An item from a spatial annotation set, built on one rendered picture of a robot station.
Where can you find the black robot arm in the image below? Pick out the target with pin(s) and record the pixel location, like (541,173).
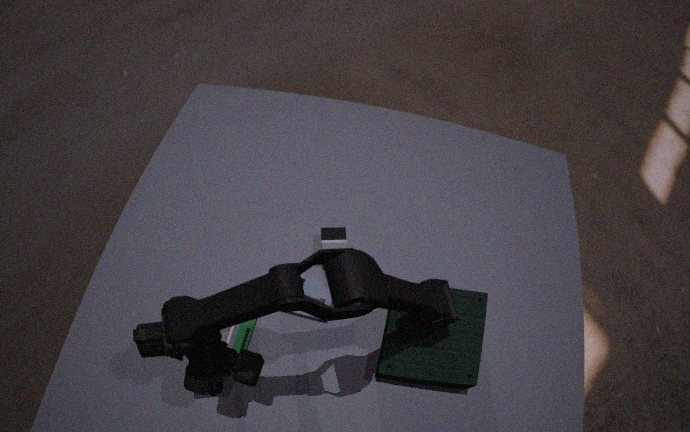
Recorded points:
(357,286)

